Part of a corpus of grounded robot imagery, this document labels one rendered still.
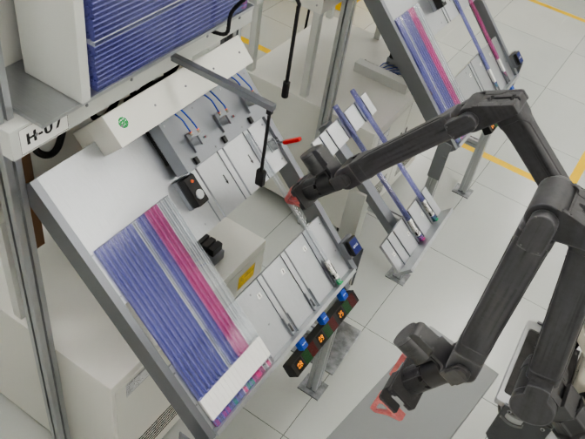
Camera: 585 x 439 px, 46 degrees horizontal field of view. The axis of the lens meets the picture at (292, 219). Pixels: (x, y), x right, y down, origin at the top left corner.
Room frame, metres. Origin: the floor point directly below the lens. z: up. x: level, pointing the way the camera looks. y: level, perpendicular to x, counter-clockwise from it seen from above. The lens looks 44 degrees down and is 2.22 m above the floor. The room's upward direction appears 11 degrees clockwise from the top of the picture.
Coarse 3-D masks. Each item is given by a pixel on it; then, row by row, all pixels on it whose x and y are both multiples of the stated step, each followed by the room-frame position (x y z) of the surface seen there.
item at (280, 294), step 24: (288, 264) 1.27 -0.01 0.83; (312, 264) 1.32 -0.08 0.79; (336, 264) 1.38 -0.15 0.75; (264, 288) 1.17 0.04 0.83; (288, 288) 1.22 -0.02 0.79; (312, 288) 1.26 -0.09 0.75; (264, 312) 1.12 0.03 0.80; (288, 312) 1.16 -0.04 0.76; (312, 312) 1.21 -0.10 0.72; (264, 336) 1.07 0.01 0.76; (288, 336) 1.11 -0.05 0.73
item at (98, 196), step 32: (256, 128) 1.52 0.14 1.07; (64, 160) 1.09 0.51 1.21; (96, 160) 1.14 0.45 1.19; (128, 160) 1.19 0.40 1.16; (160, 160) 1.25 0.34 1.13; (224, 160) 1.37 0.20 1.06; (256, 160) 1.44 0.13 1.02; (64, 192) 1.04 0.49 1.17; (96, 192) 1.08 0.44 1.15; (128, 192) 1.13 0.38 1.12; (160, 192) 1.18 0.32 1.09; (224, 192) 1.30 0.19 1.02; (96, 224) 1.02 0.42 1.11; (128, 224) 1.07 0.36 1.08; (192, 224) 1.18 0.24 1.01; (96, 256) 0.97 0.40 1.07
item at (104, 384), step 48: (48, 240) 1.37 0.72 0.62; (240, 240) 1.52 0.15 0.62; (0, 288) 1.16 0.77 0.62; (48, 288) 1.19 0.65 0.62; (240, 288) 1.43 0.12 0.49; (0, 336) 1.11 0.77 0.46; (96, 336) 1.07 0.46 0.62; (0, 384) 1.14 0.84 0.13; (96, 384) 0.94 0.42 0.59; (144, 384) 1.02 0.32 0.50; (96, 432) 0.95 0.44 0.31; (144, 432) 1.02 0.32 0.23
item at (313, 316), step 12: (348, 276) 1.35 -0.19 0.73; (336, 288) 1.30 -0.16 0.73; (324, 300) 1.26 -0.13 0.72; (312, 324) 1.16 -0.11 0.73; (300, 336) 1.11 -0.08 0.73; (288, 348) 1.06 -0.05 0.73; (276, 360) 1.02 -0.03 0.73; (240, 408) 0.87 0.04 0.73; (228, 420) 0.83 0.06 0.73; (216, 432) 0.80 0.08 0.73
